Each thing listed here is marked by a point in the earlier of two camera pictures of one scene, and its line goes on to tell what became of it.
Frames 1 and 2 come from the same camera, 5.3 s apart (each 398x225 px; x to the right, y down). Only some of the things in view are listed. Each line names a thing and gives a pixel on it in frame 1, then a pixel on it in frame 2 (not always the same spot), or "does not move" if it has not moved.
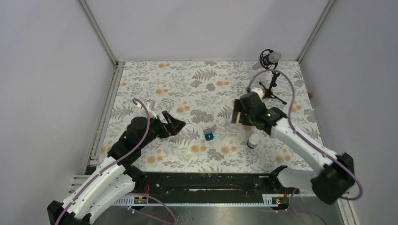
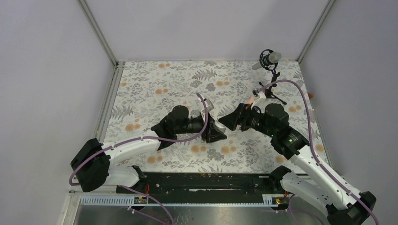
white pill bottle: x=253 y=140 → x=219 y=127
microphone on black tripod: x=269 y=59 does not move
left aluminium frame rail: x=118 y=66 does not move
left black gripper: x=179 y=124 → x=211 y=135
